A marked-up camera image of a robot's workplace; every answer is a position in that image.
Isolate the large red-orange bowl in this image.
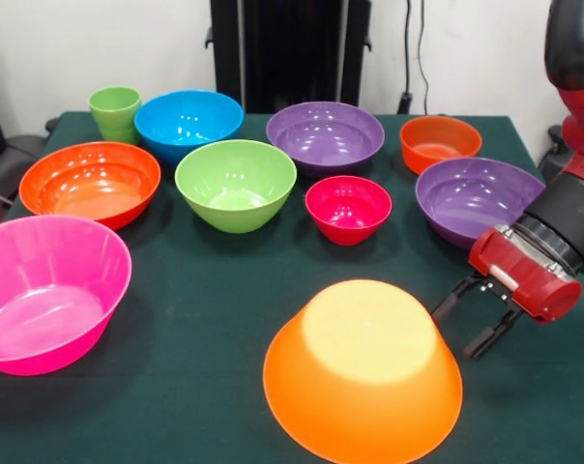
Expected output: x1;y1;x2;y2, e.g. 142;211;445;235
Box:
18;140;162;231

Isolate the small crimson bowl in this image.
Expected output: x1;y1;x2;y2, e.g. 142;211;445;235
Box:
305;175;394;247

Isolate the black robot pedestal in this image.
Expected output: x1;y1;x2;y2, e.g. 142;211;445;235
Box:
205;0;373;115

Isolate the green cup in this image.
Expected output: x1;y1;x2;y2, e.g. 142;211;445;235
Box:
87;85;142;146

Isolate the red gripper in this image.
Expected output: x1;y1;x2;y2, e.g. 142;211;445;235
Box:
430;225;584;362

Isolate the small red-orange bowl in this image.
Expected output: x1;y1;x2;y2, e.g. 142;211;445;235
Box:
399;115;483;176

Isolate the black hanging cable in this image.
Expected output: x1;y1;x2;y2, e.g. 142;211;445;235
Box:
396;0;415;116

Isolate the green bowl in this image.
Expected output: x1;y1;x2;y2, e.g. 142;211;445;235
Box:
174;138;298;234

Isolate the dark green tablecloth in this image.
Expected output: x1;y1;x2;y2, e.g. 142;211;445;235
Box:
0;110;584;464

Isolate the pink bowl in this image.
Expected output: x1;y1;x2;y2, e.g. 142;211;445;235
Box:
0;215;133;377

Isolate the purple bowl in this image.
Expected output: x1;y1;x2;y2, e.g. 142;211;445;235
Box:
414;157;548;250
265;101;386;178

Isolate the blue bowl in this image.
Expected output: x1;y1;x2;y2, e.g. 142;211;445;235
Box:
133;89;246;165

